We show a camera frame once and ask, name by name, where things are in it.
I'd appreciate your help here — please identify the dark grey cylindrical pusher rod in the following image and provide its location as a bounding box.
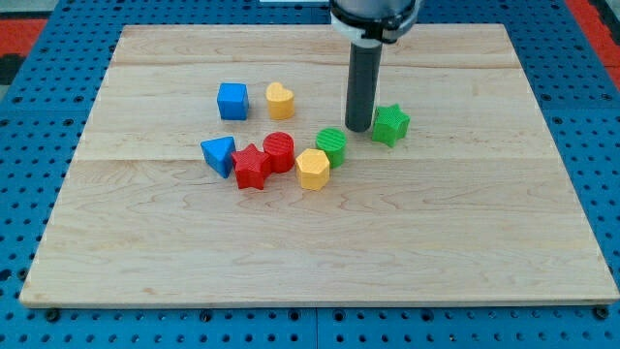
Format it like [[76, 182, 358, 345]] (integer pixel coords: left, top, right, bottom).
[[345, 44, 383, 133]]

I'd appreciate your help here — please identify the green cylinder block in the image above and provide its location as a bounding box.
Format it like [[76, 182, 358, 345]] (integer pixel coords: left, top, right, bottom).
[[315, 128, 347, 168]]

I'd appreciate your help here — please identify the yellow hexagon block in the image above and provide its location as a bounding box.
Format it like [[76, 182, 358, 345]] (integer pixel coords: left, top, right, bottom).
[[295, 148, 330, 190]]

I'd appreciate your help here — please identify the green star block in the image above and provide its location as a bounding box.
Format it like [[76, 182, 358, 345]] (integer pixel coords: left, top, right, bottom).
[[371, 104, 411, 147]]

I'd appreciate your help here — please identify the yellow heart block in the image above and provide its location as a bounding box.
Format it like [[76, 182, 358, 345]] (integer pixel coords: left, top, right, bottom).
[[265, 81, 295, 120]]

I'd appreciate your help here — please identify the red cylinder block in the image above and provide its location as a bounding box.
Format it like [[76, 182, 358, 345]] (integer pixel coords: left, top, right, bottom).
[[263, 132, 295, 174]]

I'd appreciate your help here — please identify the blue cube block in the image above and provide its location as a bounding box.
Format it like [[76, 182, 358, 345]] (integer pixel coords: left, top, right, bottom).
[[217, 82, 249, 120]]

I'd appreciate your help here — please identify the red star block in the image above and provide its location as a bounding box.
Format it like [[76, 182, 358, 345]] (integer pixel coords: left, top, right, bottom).
[[232, 143, 271, 190]]

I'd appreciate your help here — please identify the blue triangle block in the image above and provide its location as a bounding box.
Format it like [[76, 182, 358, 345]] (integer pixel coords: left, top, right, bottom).
[[200, 136, 235, 178]]

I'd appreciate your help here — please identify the light wooden board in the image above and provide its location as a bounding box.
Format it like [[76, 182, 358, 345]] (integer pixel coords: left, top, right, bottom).
[[20, 24, 619, 309]]

